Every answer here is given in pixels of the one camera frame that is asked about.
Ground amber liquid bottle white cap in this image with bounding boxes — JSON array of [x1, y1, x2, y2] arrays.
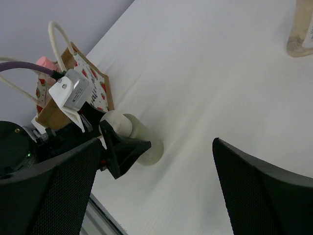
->
[[286, 0, 313, 57]]

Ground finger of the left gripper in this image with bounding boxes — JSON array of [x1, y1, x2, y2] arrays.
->
[[99, 120, 151, 179]]

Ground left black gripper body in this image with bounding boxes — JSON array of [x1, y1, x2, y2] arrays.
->
[[0, 103, 106, 179]]

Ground aluminium mounting rail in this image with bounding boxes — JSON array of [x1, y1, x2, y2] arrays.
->
[[79, 194, 127, 235]]

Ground green liquid bottle white cap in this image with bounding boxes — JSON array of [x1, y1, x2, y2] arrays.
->
[[100, 110, 164, 166]]

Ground pink cap amber bottle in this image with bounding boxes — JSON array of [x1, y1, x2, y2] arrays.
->
[[36, 56, 59, 85]]

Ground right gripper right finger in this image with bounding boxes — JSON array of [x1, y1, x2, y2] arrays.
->
[[212, 138, 313, 235]]

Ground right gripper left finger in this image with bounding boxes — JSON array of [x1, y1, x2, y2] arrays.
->
[[0, 138, 102, 235]]

